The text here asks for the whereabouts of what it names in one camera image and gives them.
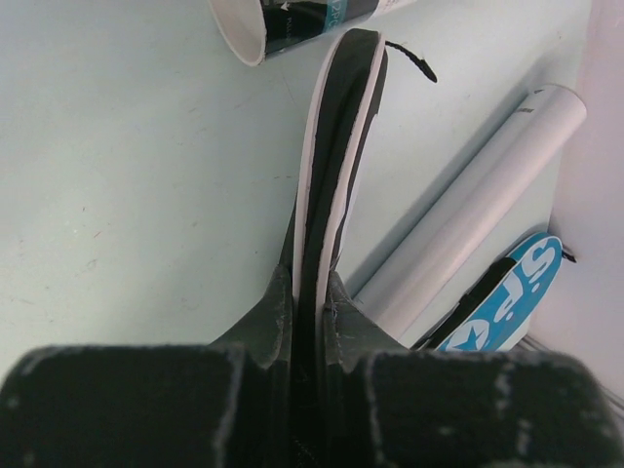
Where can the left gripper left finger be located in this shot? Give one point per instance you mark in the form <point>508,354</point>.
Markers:
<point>223,404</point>

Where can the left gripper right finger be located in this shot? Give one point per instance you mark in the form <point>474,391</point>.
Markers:
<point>387,406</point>

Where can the blue racket bag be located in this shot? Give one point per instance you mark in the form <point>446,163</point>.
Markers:
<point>494,314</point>

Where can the white shuttlecock tube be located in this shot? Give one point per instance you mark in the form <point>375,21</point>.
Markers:
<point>421,281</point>

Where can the black racket bag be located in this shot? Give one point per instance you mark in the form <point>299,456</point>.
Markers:
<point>344,103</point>

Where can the black shuttlecock tube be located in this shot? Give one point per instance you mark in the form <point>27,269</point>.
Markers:
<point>256,29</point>

